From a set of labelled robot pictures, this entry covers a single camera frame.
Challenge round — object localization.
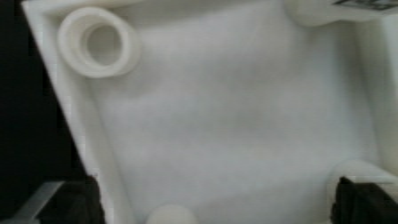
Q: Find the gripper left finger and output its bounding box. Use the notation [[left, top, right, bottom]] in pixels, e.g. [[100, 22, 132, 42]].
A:
[[11, 177, 107, 224]]

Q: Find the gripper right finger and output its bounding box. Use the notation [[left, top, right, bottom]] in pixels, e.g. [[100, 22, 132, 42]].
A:
[[331, 177, 398, 224]]

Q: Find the white square table top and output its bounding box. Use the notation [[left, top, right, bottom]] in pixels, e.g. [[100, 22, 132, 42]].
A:
[[22, 0, 398, 224]]

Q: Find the white table leg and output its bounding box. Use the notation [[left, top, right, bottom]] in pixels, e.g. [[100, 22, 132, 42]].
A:
[[285, 0, 398, 26]]

